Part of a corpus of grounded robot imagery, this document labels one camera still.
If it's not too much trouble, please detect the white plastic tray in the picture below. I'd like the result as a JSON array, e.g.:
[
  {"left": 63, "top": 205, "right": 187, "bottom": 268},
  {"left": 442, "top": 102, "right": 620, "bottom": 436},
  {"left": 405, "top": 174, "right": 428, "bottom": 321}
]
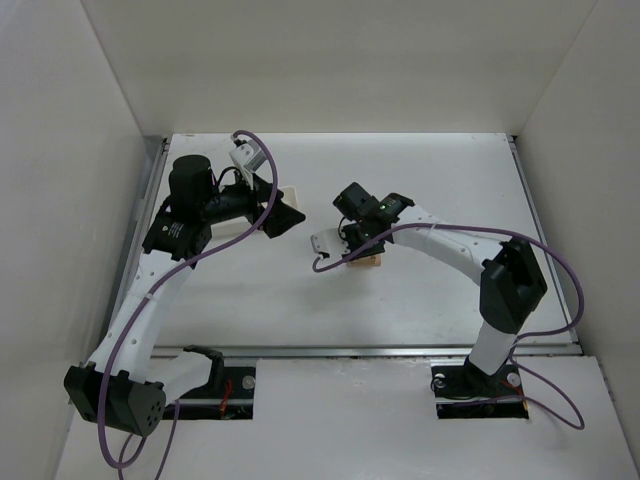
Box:
[{"left": 211, "top": 186, "right": 298, "bottom": 239}]

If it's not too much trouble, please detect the long light wood block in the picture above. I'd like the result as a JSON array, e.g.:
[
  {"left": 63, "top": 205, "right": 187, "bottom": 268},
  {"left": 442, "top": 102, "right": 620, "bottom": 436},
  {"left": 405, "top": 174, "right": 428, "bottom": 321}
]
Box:
[{"left": 347, "top": 254, "right": 382, "bottom": 268}]

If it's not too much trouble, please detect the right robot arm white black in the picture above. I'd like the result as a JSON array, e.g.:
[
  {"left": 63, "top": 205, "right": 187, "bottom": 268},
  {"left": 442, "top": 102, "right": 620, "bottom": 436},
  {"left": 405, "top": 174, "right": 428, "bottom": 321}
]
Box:
[{"left": 333, "top": 182, "right": 547, "bottom": 396}]

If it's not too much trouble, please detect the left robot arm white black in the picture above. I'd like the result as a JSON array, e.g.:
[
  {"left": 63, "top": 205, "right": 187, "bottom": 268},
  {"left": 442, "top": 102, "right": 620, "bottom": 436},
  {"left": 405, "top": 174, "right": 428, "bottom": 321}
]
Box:
[{"left": 64, "top": 146, "right": 305, "bottom": 438}]

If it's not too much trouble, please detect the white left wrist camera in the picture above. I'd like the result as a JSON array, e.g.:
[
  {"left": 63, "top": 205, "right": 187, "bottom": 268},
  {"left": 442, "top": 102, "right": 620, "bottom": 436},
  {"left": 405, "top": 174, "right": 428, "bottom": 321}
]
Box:
[{"left": 229, "top": 140, "right": 267, "bottom": 190}]

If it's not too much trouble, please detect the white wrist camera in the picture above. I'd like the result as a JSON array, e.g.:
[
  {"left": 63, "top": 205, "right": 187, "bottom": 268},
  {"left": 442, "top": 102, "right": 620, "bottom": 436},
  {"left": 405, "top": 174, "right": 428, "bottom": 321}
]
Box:
[
  {"left": 310, "top": 228, "right": 350, "bottom": 259},
  {"left": 229, "top": 140, "right": 267, "bottom": 190}
]

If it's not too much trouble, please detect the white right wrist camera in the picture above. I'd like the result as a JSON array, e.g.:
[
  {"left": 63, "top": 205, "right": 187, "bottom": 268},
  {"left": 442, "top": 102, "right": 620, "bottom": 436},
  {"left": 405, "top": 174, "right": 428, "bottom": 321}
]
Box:
[{"left": 310, "top": 228, "right": 350, "bottom": 259}]

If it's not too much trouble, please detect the aluminium rail left side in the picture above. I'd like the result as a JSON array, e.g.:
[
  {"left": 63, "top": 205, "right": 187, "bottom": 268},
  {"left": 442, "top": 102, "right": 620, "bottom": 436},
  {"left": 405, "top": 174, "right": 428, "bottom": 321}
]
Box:
[{"left": 97, "top": 135, "right": 169, "bottom": 343}]

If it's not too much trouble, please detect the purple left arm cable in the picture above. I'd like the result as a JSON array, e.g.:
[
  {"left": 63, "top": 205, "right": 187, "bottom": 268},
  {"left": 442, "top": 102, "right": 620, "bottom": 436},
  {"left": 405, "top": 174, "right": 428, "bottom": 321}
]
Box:
[{"left": 97, "top": 129, "right": 279, "bottom": 480}]

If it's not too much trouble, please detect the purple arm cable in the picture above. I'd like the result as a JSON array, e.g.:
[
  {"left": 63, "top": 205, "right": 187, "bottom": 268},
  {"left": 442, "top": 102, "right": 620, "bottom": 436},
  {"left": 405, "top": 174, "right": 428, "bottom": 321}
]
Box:
[
  {"left": 97, "top": 129, "right": 279, "bottom": 480},
  {"left": 311, "top": 223, "right": 586, "bottom": 432}
]

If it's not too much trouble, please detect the aluminium rail front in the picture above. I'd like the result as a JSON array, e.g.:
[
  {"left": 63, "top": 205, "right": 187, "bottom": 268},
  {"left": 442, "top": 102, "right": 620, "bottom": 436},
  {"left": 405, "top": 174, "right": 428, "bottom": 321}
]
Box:
[{"left": 102, "top": 341, "right": 586, "bottom": 359}]

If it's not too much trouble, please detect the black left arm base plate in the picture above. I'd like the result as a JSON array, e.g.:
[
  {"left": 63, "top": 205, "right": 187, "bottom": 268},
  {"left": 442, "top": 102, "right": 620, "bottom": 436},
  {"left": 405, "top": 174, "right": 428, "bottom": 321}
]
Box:
[{"left": 178, "top": 366, "right": 256, "bottom": 421}]

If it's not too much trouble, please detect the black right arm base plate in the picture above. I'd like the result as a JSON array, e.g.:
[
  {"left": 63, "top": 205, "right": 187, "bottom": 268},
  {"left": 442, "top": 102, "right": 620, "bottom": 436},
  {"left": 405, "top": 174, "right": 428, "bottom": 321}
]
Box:
[{"left": 430, "top": 364, "right": 529, "bottom": 420}]

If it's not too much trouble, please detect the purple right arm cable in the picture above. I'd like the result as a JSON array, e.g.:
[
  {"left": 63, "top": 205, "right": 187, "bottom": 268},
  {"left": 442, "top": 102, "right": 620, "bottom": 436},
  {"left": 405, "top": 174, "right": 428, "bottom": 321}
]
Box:
[{"left": 311, "top": 223, "right": 586, "bottom": 432}]

